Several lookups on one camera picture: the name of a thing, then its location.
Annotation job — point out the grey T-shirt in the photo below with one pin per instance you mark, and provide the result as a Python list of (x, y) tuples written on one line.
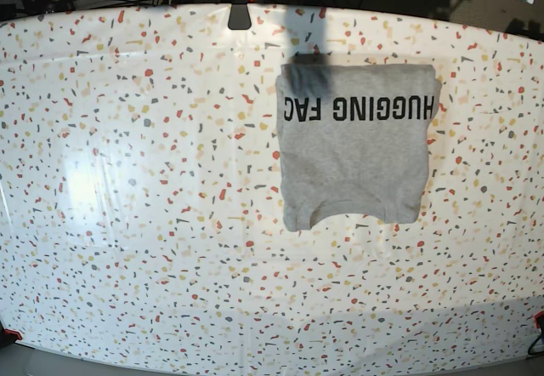
[(354, 140)]

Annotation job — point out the red clamp right corner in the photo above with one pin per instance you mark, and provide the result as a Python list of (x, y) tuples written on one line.
[(536, 347)]

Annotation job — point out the red clamp corner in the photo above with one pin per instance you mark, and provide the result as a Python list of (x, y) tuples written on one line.
[(8, 337), (536, 347)]

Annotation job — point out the red clamp left corner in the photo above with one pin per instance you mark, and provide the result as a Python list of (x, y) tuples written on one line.
[(8, 337)]

